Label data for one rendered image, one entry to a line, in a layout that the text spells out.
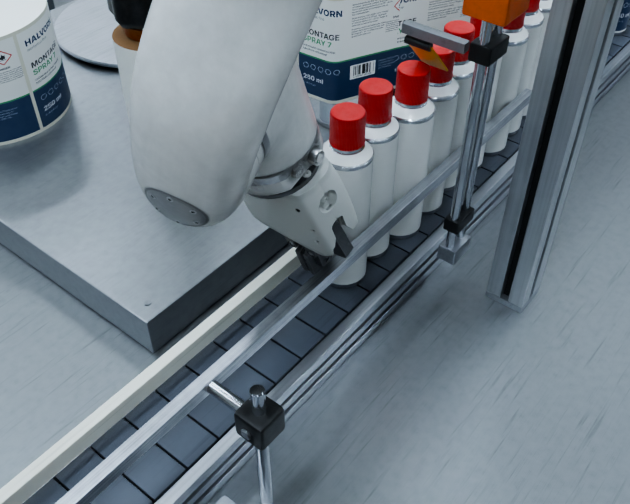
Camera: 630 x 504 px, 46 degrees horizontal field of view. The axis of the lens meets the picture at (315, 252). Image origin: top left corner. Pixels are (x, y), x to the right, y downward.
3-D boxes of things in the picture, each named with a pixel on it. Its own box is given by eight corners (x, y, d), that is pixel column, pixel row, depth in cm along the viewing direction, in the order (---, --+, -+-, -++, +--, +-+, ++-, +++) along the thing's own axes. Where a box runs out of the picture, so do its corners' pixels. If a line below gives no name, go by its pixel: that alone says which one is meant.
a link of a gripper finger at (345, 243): (369, 248, 66) (339, 248, 71) (310, 188, 63) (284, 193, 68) (362, 258, 66) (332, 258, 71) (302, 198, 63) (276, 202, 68)
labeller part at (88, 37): (156, -29, 140) (156, -35, 139) (282, 18, 125) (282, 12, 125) (16, 32, 122) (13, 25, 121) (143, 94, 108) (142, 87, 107)
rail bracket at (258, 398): (231, 453, 70) (215, 340, 59) (290, 497, 67) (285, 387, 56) (207, 477, 69) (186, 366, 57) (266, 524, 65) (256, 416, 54)
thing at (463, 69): (430, 162, 96) (449, 11, 82) (466, 176, 94) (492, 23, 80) (409, 182, 93) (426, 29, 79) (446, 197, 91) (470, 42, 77)
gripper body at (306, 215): (348, 141, 59) (370, 217, 69) (253, 98, 64) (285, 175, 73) (292, 210, 57) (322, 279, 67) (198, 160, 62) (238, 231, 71)
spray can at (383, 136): (357, 224, 87) (365, 66, 73) (397, 239, 85) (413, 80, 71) (334, 249, 84) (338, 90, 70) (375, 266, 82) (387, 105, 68)
